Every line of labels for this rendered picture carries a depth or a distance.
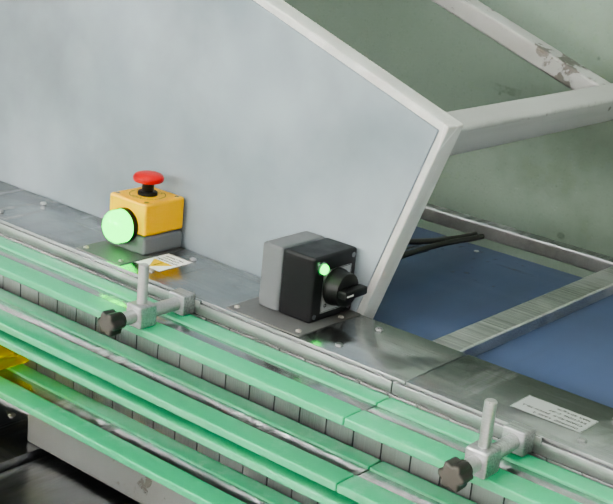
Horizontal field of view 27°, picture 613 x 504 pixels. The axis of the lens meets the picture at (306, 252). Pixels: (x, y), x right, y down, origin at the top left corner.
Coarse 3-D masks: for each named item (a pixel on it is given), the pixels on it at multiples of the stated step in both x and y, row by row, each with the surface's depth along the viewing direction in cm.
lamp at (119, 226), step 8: (120, 208) 161; (104, 216) 161; (112, 216) 159; (120, 216) 159; (128, 216) 160; (104, 224) 160; (112, 224) 159; (120, 224) 159; (128, 224) 159; (136, 224) 160; (104, 232) 161; (112, 232) 160; (120, 232) 159; (128, 232) 160; (136, 232) 161; (112, 240) 160; (120, 240) 160; (128, 240) 161
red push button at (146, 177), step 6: (138, 174) 162; (144, 174) 162; (150, 174) 162; (156, 174) 162; (138, 180) 161; (144, 180) 161; (150, 180) 161; (156, 180) 161; (162, 180) 162; (144, 186) 162; (150, 186) 162
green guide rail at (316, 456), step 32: (0, 288) 171; (0, 320) 160; (32, 320) 162; (64, 320) 163; (64, 352) 153; (96, 352) 154; (128, 352) 155; (128, 384) 146; (160, 384) 146; (192, 384) 147; (192, 416) 140; (224, 416) 140; (256, 416) 141; (256, 448) 134; (288, 448) 134; (320, 448) 135; (352, 448) 135; (320, 480) 129; (352, 480) 128; (384, 480) 130; (416, 480) 130
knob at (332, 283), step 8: (336, 272) 144; (344, 272) 144; (328, 280) 143; (336, 280) 143; (344, 280) 143; (352, 280) 144; (328, 288) 143; (336, 288) 143; (344, 288) 143; (352, 288) 143; (360, 288) 144; (328, 296) 143; (336, 296) 143; (344, 296) 142; (352, 296) 143; (336, 304) 144; (344, 304) 144
